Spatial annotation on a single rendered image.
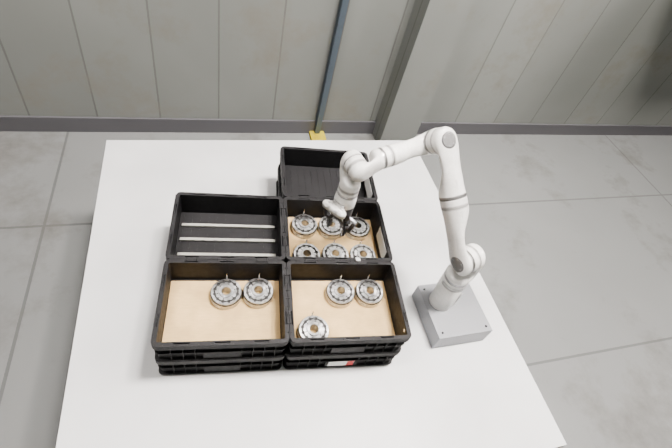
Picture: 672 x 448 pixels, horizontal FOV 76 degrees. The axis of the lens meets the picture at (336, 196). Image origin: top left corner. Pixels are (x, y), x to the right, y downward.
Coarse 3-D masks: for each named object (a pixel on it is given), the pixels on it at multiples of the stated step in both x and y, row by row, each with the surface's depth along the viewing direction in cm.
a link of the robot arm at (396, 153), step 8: (424, 136) 145; (392, 144) 137; (400, 144) 138; (408, 144) 141; (416, 144) 143; (424, 144) 145; (392, 152) 135; (400, 152) 136; (408, 152) 139; (416, 152) 143; (424, 152) 146; (392, 160) 135; (400, 160) 137
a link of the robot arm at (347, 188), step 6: (354, 150) 134; (342, 156) 135; (348, 156) 132; (342, 162) 134; (342, 168) 136; (342, 174) 137; (342, 180) 138; (348, 180) 138; (342, 186) 138; (348, 186) 137; (354, 186) 137; (342, 192) 139; (348, 192) 138; (354, 192) 138; (348, 198) 140
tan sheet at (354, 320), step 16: (304, 288) 156; (320, 288) 158; (384, 288) 163; (304, 304) 152; (320, 304) 153; (352, 304) 156; (384, 304) 158; (336, 320) 150; (352, 320) 152; (368, 320) 153; (384, 320) 154; (336, 336) 146; (352, 336) 147
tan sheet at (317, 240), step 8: (288, 224) 175; (296, 240) 170; (304, 240) 171; (312, 240) 172; (320, 240) 172; (328, 240) 173; (336, 240) 174; (344, 240) 175; (352, 240) 176; (360, 240) 176; (368, 240) 177; (320, 248) 170; (320, 256) 167; (376, 256) 173
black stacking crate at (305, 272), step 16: (304, 272) 156; (320, 272) 157; (336, 272) 158; (352, 272) 160; (368, 272) 161; (384, 272) 162; (400, 320) 147; (288, 352) 140; (304, 352) 141; (320, 352) 142; (336, 352) 142; (352, 352) 144; (368, 352) 145; (384, 352) 146
